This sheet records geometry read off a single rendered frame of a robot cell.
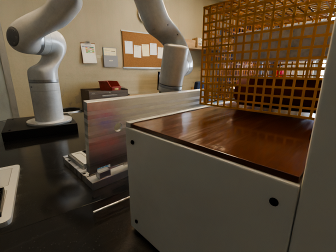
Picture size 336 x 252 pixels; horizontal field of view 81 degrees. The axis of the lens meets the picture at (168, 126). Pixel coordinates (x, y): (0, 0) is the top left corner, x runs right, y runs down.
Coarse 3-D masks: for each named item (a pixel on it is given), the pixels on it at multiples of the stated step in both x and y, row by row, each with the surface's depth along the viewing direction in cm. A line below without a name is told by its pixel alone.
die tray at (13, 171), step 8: (0, 168) 55; (8, 168) 55; (16, 168) 55; (0, 176) 51; (8, 176) 51; (16, 176) 51; (0, 184) 47; (8, 184) 47; (16, 184) 48; (8, 192) 44; (8, 200) 41; (8, 208) 39; (8, 216) 37; (0, 224) 35; (8, 224) 36
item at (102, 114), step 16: (128, 96) 48; (144, 96) 50; (160, 96) 54; (176, 96) 58; (192, 96) 64; (96, 112) 42; (112, 112) 45; (128, 112) 48; (144, 112) 51; (160, 112) 56; (96, 128) 43; (112, 128) 46; (96, 144) 45; (112, 144) 48; (96, 160) 46; (112, 160) 49
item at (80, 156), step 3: (72, 153) 59; (75, 153) 59; (78, 153) 60; (81, 153) 59; (84, 153) 59; (75, 156) 57; (78, 156) 58; (81, 156) 58; (84, 156) 58; (78, 159) 55; (81, 159) 55; (84, 159) 56; (81, 162) 54; (84, 162) 53
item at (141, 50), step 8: (128, 32) 349; (136, 32) 357; (144, 32) 365; (128, 40) 352; (136, 40) 360; (144, 40) 369; (152, 40) 378; (128, 48) 355; (136, 48) 363; (144, 48) 372; (152, 48) 381; (160, 48) 391; (128, 56) 358; (136, 56) 367; (144, 56) 376; (152, 56) 385; (160, 56) 395; (128, 64) 362; (136, 64) 370; (144, 64) 379; (152, 64) 389; (160, 64) 399
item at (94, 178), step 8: (64, 160) 59; (72, 168) 55; (80, 168) 53; (104, 168) 49; (112, 168) 53; (120, 168) 53; (80, 176) 51; (88, 176) 49; (96, 176) 49; (104, 176) 48; (112, 176) 49; (120, 176) 51; (88, 184) 48; (96, 184) 47; (104, 184) 48
